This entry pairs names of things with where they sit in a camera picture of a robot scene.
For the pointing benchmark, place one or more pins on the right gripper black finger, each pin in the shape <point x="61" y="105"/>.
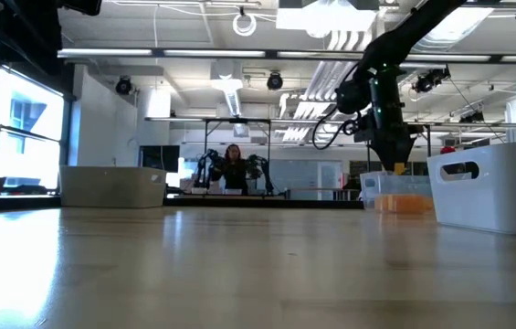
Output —
<point x="392" y="160"/>

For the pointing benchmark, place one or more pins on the orange toy brick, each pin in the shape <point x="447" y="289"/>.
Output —
<point x="403" y="204"/>

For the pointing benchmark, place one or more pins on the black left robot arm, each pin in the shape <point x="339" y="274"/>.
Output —
<point x="84" y="5"/>

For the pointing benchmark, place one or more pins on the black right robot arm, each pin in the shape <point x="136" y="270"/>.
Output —
<point x="385" y="100"/>

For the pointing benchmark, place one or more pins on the black background robot arm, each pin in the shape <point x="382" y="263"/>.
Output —
<point x="203" y="164"/>
<point x="264" y="169"/>

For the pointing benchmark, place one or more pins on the clear plastic storage bin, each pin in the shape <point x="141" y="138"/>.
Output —
<point x="376" y="185"/>

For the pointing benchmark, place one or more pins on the person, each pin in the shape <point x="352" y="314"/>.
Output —
<point x="447" y="150"/>
<point x="234" y="173"/>

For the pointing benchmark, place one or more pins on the white plastic storage bin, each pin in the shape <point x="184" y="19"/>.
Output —
<point x="490" y="201"/>
<point x="111" y="187"/>

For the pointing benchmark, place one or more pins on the black computer monitor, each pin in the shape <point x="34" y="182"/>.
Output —
<point x="159" y="158"/>

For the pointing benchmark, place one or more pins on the large bright window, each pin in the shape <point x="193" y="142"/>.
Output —
<point x="20" y="155"/>

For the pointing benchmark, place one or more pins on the black ceiling camera rig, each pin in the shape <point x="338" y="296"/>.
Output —
<point x="431" y="78"/>

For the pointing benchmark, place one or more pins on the silver round air duct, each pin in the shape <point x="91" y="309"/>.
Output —
<point x="449" y="27"/>

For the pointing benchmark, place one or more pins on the black round ceiling camera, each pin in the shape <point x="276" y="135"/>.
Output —
<point x="275" y="81"/>
<point x="123" y="85"/>

